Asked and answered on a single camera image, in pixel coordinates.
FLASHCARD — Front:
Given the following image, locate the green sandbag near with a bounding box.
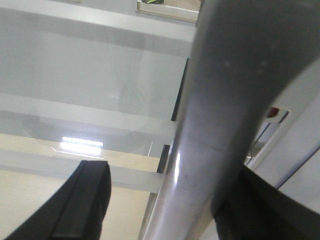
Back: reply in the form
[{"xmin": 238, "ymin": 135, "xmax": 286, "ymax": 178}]
[{"xmin": 142, "ymin": 0, "xmax": 165, "ymax": 4}]

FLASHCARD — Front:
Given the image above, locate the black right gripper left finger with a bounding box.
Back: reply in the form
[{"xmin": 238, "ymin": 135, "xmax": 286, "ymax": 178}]
[{"xmin": 7, "ymin": 160, "xmax": 112, "ymax": 240}]

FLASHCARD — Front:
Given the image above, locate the white door jamb frame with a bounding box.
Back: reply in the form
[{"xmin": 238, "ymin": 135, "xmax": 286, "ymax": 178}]
[{"xmin": 246, "ymin": 60, "xmax": 320, "ymax": 212}]

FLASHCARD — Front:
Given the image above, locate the grey metal door handle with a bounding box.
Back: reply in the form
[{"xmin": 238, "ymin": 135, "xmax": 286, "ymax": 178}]
[{"xmin": 144, "ymin": 0, "xmax": 320, "ymax": 240}]

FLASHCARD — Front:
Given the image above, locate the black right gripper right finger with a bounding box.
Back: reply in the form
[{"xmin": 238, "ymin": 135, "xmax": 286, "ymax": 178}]
[{"xmin": 212, "ymin": 166, "xmax": 320, "ymax": 240}]

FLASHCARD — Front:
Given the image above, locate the white framed sliding glass door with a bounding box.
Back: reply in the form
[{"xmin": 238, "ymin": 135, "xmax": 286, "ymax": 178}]
[{"xmin": 0, "ymin": 0, "xmax": 195, "ymax": 240}]

